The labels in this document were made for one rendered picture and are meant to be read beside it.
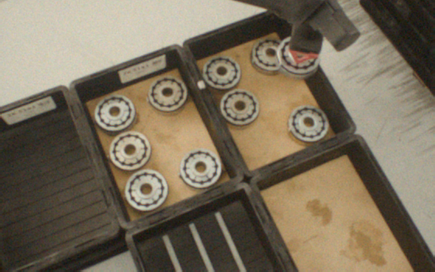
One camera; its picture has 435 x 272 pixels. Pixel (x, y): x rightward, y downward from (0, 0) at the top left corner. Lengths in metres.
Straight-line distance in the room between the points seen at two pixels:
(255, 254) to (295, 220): 0.13
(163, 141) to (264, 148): 0.26
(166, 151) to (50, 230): 0.34
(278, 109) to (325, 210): 0.29
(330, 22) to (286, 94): 0.42
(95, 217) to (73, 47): 0.59
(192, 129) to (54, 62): 0.51
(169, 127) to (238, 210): 0.28
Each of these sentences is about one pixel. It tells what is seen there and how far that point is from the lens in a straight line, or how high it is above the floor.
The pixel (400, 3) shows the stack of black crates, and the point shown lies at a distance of 2.19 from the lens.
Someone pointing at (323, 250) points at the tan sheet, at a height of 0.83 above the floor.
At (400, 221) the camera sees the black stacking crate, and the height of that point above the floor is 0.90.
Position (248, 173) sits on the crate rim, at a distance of 1.17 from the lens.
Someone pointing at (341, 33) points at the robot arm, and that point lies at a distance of 0.99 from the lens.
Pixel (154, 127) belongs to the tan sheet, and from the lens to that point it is 1.32.
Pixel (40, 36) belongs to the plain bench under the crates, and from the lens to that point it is 1.67.
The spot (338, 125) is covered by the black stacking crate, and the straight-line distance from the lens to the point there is 1.32.
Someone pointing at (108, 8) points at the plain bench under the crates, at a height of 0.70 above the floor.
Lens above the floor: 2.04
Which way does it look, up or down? 67 degrees down
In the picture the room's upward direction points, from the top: 4 degrees clockwise
